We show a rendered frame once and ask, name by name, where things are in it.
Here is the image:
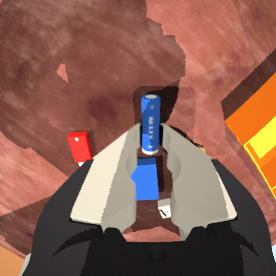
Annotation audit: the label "orange three-compartment bin rack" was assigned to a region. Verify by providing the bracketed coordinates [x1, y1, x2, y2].
[225, 73, 276, 199]

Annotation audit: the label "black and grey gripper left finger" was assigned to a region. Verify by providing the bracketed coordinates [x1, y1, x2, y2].
[22, 123, 143, 276]

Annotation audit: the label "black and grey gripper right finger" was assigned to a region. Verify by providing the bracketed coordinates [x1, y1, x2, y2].
[159, 123, 276, 276]

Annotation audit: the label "blue aa battery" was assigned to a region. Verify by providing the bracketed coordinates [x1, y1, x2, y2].
[142, 94, 161, 154]

